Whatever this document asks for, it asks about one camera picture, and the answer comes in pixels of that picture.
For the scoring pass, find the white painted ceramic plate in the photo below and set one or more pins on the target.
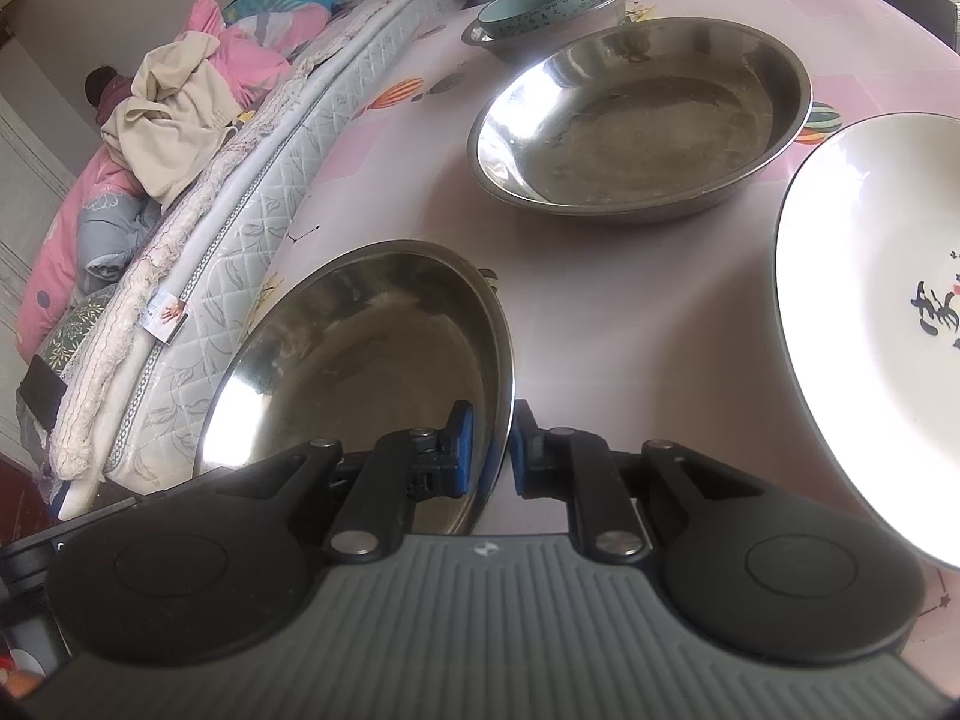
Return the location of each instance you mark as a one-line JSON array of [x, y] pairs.
[[862, 300]]

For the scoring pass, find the white panelled wardrobe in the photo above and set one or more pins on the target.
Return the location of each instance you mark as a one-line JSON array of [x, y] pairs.
[[22, 187]]

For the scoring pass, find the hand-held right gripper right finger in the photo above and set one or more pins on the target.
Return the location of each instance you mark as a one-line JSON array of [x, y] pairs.
[[519, 450]]

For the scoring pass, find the person's left forearm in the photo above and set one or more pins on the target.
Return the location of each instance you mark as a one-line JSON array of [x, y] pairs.
[[19, 682]]

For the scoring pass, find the medium steel bowl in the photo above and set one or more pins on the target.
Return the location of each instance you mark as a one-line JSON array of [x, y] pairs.
[[645, 135]]

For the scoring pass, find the large steel bowl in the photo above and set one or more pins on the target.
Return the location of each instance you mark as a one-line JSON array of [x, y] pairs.
[[360, 345]]

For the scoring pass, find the dark grey cabinet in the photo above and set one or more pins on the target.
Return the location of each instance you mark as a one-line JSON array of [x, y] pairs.
[[946, 15]]

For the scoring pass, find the green patterned pillow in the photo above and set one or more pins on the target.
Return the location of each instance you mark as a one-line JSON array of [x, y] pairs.
[[75, 337]]

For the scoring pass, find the teal ceramic bowl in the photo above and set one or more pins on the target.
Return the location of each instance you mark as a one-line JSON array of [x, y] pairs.
[[525, 4]]

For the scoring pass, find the cream garment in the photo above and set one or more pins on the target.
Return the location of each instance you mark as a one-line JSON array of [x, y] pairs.
[[165, 135]]

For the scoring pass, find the white quilted mattress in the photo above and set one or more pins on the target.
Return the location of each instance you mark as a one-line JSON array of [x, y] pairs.
[[247, 240]]

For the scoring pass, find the white mattress tag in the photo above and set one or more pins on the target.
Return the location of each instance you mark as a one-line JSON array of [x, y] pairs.
[[165, 319]]

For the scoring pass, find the pink floral quilt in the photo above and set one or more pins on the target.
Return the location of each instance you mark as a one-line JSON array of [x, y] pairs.
[[67, 240]]

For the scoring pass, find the white fringed mattress pad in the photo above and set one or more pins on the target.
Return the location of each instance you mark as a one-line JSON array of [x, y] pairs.
[[105, 375]]

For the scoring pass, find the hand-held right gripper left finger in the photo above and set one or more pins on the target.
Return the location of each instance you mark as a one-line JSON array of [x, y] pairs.
[[465, 450]]

